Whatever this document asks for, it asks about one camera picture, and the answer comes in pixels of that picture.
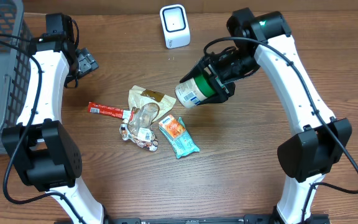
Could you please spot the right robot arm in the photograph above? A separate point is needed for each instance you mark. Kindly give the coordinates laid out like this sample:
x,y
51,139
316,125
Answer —
x,y
317,136

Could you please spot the red snack stick packet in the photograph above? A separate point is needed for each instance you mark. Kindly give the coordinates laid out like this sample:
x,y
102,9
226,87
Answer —
x,y
110,111

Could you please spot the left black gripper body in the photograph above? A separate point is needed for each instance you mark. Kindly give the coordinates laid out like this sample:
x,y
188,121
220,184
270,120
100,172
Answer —
x,y
86,62

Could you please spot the white barcode scanner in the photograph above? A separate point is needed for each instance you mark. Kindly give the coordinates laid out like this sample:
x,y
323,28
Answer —
x,y
175,26

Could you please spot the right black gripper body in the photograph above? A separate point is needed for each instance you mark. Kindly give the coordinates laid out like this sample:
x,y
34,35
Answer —
x,y
217,79

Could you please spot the grey plastic mesh basket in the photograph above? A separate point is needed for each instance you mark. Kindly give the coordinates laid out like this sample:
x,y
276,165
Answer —
x,y
14,65

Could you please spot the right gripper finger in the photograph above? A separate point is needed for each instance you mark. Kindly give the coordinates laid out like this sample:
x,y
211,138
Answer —
x,y
215,90
197,70

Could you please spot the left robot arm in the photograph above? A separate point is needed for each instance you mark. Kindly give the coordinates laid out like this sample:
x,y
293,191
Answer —
x,y
40,148

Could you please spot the beige dog bone treat bag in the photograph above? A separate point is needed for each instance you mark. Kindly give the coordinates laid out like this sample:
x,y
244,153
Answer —
x,y
145,107

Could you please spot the small green lidded jar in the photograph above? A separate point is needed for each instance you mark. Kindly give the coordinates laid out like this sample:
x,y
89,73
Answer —
x,y
194,91

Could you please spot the teal orange tissue pack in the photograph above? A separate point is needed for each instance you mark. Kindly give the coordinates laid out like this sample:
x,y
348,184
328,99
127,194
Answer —
x,y
184,145

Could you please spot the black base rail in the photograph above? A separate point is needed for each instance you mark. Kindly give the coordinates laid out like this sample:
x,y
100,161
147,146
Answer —
x,y
191,221

